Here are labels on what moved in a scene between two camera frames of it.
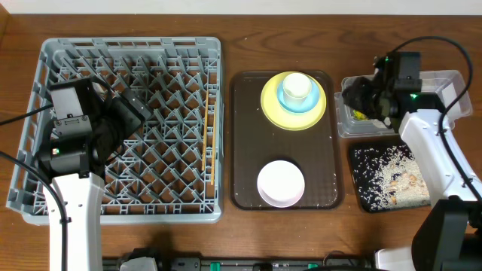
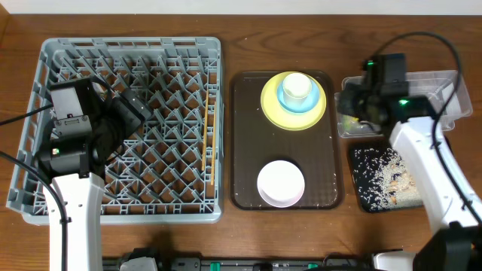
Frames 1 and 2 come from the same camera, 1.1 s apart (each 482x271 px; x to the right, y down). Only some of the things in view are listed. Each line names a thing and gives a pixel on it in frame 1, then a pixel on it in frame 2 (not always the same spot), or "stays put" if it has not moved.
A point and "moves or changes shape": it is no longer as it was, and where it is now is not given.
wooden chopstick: x=205 y=130 stays put
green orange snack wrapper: x=359 y=116 moves or changes shape
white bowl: x=281 y=184 stays put
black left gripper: x=132 y=109 stays put
